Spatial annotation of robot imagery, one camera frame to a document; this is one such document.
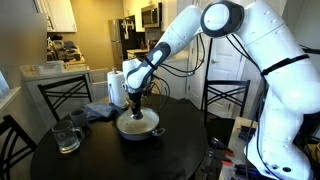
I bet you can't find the white plastic basket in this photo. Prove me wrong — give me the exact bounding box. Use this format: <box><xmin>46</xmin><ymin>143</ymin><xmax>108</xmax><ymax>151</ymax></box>
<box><xmin>35</xmin><ymin>60</ymin><xmax>64</xmax><ymax>75</ymax></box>

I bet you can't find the white door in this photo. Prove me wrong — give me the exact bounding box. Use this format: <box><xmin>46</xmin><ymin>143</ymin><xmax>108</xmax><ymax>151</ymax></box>
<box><xmin>186</xmin><ymin>29</ymin><xmax>254</xmax><ymax>119</ymax></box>

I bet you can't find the black chair front left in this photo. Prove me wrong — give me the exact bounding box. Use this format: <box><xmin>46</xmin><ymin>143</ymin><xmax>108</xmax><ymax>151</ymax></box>
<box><xmin>0</xmin><ymin>115</ymin><xmax>37</xmax><ymax>180</ymax></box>

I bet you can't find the blue folded cloth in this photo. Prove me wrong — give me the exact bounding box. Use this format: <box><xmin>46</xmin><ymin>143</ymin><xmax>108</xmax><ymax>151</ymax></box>
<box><xmin>85</xmin><ymin>102</ymin><xmax>115</xmax><ymax>120</ymax></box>

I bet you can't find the white grey cooking pot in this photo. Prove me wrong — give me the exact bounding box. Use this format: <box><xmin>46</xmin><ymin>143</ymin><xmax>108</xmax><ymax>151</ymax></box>
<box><xmin>115</xmin><ymin>116</ymin><xmax>167</xmax><ymax>142</ymax></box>

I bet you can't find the black chair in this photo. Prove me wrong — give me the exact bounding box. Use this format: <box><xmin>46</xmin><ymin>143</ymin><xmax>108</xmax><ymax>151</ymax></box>
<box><xmin>37</xmin><ymin>75</ymin><xmax>92</xmax><ymax>121</ymax></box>
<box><xmin>0</xmin><ymin>115</ymin><xmax>37</xmax><ymax>180</ymax></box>
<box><xmin>203</xmin><ymin>80</ymin><xmax>251</xmax><ymax>144</ymax></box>

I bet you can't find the paper towel roll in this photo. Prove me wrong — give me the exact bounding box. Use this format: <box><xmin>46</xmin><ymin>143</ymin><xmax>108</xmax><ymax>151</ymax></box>
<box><xmin>107</xmin><ymin>68</ymin><xmax>127</xmax><ymax>109</ymax></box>

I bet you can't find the orange handled clamp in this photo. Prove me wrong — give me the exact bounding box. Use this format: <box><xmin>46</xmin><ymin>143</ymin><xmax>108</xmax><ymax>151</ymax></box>
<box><xmin>209</xmin><ymin>137</ymin><xmax>234</xmax><ymax>166</ymax></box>

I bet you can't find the black chair back left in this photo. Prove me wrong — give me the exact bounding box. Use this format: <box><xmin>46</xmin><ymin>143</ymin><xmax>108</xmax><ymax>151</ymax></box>
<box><xmin>37</xmin><ymin>75</ymin><xmax>92</xmax><ymax>121</ymax></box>

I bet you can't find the clear glass mug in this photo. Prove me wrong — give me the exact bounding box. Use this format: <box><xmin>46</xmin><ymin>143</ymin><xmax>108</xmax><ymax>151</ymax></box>
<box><xmin>51</xmin><ymin>120</ymin><xmax>85</xmax><ymax>154</ymax></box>

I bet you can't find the grey ceramic mug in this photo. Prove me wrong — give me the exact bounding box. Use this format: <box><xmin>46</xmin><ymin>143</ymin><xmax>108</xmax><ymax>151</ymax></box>
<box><xmin>70</xmin><ymin>109</ymin><xmax>88</xmax><ymax>127</ymax></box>

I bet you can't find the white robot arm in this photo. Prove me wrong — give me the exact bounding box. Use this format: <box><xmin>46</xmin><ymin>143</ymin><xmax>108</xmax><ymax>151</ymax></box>
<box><xmin>125</xmin><ymin>0</ymin><xmax>320</xmax><ymax>180</ymax></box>

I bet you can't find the black round table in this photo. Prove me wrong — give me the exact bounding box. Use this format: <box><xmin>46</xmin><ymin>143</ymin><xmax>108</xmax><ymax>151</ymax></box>
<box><xmin>30</xmin><ymin>95</ymin><xmax>207</xmax><ymax>180</ymax></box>

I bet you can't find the stainless steel microwave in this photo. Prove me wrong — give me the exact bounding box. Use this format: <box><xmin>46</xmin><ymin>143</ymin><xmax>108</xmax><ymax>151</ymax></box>
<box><xmin>141</xmin><ymin>2</ymin><xmax>162</xmax><ymax>28</ymax></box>

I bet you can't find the black refrigerator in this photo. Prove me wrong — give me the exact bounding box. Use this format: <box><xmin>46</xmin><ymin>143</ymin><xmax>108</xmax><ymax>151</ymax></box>
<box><xmin>108</xmin><ymin>16</ymin><xmax>145</xmax><ymax>70</ymax></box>

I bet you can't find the black chair right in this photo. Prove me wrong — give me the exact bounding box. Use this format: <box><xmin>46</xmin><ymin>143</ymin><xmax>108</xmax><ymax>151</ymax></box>
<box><xmin>203</xmin><ymin>80</ymin><xmax>251</xmax><ymax>144</ymax></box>

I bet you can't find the white upper cabinet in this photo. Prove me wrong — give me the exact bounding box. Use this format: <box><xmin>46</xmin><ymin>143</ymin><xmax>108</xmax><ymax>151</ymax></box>
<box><xmin>34</xmin><ymin>0</ymin><xmax>77</xmax><ymax>33</ymax></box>

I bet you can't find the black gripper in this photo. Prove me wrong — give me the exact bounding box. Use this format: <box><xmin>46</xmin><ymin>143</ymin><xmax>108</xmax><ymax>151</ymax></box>
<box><xmin>129</xmin><ymin>91</ymin><xmax>143</xmax><ymax>120</ymax></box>

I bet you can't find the glass pot lid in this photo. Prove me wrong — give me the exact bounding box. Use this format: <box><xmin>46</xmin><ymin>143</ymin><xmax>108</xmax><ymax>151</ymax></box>
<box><xmin>116</xmin><ymin>108</ymin><xmax>159</xmax><ymax>134</ymax></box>

